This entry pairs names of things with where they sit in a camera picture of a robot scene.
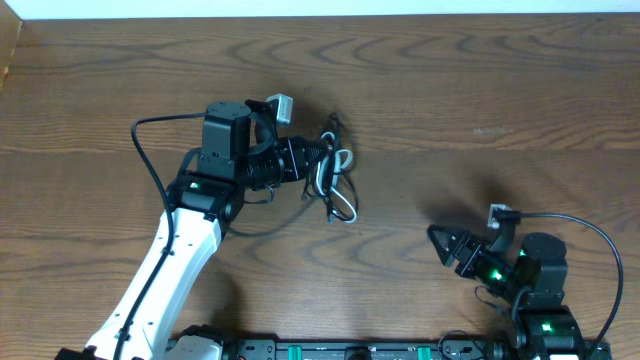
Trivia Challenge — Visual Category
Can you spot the white USB cable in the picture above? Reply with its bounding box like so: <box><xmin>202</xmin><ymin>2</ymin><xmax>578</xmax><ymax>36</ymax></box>
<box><xmin>314</xmin><ymin>131</ymin><xmax>359</xmax><ymax>224</ymax></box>

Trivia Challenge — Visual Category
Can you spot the black USB cable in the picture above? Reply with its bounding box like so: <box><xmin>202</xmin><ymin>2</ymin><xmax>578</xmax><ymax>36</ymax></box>
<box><xmin>300</xmin><ymin>112</ymin><xmax>359</xmax><ymax>223</ymax></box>

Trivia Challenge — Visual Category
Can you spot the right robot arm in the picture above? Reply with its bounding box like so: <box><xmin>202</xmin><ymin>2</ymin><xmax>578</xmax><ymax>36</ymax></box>
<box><xmin>427</xmin><ymin>223</ymin><xmax>587</xmax><ymax>359</ymax></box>

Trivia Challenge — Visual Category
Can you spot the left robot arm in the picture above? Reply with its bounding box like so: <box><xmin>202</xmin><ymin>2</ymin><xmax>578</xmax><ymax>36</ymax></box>
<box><xmin>57</xmin><ymin>94</ymin><xmax>328</xmax><ymax>359</ymax></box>

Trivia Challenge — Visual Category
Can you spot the wooden side panel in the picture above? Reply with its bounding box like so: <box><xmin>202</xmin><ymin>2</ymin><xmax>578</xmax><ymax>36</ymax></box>
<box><xmin>0</xmin><ymin>0</ymin><xmax>23</xmax><ymax>88</ymax></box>

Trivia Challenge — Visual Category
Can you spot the right camera black cable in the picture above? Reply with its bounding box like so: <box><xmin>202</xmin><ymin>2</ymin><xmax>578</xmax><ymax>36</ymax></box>
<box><xmin>499</xmin><ymin>209</ymin><xmax>625</xmax><ymax>360</ymax></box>

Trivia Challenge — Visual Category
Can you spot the camera black cable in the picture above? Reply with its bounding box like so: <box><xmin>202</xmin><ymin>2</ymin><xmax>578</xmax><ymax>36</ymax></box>
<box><xmin>499</xmin><ymin>209</ymin><xmax>625</xmax><ymax>360</ymax></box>
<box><xmin>111</xmin><ymin>112</ymin><xmax>207</xmax><ymax>360</ymax></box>

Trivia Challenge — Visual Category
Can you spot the left camera black cable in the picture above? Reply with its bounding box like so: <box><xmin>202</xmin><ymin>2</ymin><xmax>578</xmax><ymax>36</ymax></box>
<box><xmin>111</xmin><ymin>112</ymin><xmax>207</xmax><ymax>360</ymax></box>

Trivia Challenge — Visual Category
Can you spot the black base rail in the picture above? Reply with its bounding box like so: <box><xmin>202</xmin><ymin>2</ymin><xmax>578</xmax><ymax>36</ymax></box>
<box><xmin>164</xmin><ymin>338</ymin><xmax>613</xmax><ymax>360</ymax></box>

